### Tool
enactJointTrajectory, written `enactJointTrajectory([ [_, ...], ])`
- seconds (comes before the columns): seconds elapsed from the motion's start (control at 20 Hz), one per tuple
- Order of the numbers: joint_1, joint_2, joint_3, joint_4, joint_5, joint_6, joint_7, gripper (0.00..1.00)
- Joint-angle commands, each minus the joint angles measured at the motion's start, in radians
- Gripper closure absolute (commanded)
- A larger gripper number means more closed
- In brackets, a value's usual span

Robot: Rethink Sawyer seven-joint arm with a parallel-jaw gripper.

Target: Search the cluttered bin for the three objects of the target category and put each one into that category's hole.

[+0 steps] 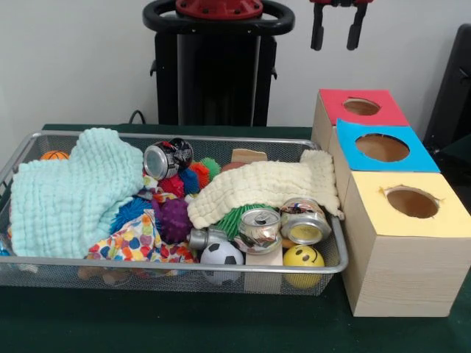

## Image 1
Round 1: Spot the crushed can yellow base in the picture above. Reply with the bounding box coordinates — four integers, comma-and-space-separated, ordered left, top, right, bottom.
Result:
279, 197, 333, 246

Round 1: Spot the shallow mesh bin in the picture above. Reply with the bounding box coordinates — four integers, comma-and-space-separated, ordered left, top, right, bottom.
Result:
0, 130, 350, 297

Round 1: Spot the silver crushed can pull tab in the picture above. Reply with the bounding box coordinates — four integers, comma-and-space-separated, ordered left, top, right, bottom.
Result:
233, 207, 283, 255

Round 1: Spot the cream waffle cloth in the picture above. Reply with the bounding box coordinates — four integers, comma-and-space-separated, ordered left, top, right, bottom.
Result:
186, 149, 345, 228

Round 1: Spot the wooden box with three holes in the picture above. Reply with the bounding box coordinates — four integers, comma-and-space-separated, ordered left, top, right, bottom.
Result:
311, 88, 471, 318

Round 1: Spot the small soccer ball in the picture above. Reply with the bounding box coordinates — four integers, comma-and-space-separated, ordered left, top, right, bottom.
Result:
199, 240, 246, 286

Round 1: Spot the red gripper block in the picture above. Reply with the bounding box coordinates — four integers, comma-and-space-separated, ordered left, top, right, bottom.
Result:
308, 0, 365, 51

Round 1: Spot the purple spiky toy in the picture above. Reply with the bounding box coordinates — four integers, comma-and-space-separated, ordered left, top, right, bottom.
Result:
152, 198, 194, 244

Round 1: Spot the black crushed can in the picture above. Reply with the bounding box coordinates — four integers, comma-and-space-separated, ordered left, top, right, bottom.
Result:
143, 138, 195, 181

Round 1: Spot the small orange basketball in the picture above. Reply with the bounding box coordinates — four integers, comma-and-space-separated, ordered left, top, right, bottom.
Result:
39, 149, 71, 162

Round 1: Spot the dark green table cloth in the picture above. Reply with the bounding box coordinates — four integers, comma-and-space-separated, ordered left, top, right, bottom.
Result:
0, 124, 471, 353

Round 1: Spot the mint green waffle cloth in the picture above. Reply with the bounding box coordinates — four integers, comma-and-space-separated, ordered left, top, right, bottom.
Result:
10, 127, 145, 259

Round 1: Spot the polka dot cloth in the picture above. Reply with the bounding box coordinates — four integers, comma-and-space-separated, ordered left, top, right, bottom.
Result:
86, 209, 199, 264

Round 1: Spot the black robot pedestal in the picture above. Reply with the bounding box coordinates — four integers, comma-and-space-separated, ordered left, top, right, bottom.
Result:
142, 0, 295, 128

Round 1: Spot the yellow smiley ball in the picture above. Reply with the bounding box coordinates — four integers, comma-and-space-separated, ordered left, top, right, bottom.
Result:
282, 244, 327, 289

